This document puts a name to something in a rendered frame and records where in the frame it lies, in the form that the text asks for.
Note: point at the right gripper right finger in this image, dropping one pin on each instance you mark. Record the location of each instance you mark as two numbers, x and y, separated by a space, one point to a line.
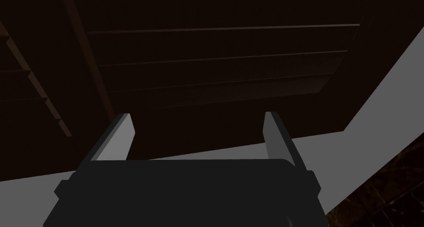
275 144

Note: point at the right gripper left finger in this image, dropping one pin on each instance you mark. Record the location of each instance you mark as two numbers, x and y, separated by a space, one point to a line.
116 144

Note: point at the dark brown drawer cabinet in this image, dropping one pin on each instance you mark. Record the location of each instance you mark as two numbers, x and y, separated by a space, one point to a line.
212 71

